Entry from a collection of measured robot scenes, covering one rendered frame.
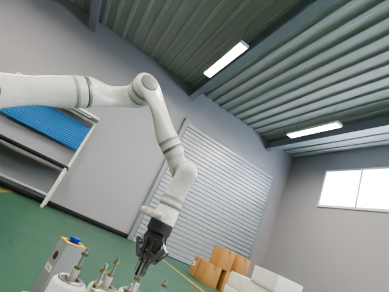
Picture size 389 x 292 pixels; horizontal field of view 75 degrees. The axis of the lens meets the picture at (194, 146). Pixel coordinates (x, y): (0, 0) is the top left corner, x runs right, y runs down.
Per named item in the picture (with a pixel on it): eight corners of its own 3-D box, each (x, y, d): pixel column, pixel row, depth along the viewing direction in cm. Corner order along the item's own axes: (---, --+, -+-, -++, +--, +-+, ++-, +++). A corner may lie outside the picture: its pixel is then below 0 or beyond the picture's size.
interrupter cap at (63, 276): (68, 274, 75) (69, 272, 75) (88, 286, 73) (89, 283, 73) (51, 276, 68) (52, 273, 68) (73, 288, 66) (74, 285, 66)
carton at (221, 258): (229, 272, 403) (235, 253, 413) (218, 267, 395) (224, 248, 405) (219, 266, 429) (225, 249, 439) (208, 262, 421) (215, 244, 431)
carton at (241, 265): (245, 278, 415) (251, 261, 425) (234, 274, 408) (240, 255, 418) (235, 273, 442) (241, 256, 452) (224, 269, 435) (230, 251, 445)
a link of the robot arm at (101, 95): (143, 87, 94) (70, 87, 77) (155, 73, 87) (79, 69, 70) (150, 110, 92) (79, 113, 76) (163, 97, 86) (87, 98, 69)
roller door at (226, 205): (127, 239, 526) (187, 117, 628) (126, 238, 537) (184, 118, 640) (242, 287, 629) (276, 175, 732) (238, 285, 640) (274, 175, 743)
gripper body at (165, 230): (179, 227, 78) (167, 258, 75) (161, 219, 83) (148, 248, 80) (165, 221, 73) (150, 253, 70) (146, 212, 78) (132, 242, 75)
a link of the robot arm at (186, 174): (183, 211, 75) (176, 211, 83) (203, 166, 80) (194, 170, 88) (162, 201, 74) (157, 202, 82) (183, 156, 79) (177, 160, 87)
